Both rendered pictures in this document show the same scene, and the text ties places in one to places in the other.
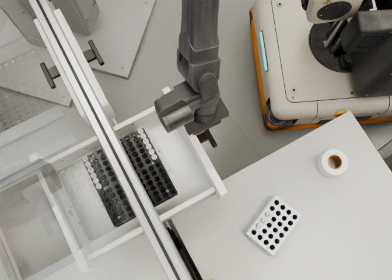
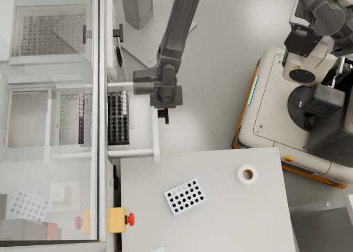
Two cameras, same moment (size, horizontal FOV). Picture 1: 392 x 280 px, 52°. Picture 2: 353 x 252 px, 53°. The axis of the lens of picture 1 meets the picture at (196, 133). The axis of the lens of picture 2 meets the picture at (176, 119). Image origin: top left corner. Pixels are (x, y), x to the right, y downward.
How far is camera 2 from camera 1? 29 cm
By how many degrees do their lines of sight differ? 8
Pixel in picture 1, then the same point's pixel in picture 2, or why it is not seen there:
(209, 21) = (181, 33)
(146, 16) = not seen: hidden behind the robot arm
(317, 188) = (228, 188)
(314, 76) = (280, 123)
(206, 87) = (166, 74)
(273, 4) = (274, 60)
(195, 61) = (164, 54)
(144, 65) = not seen: hidden behind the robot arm
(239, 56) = (238, 88)
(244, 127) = (217, 140)
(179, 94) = (149, 73)
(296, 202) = (209, 190)
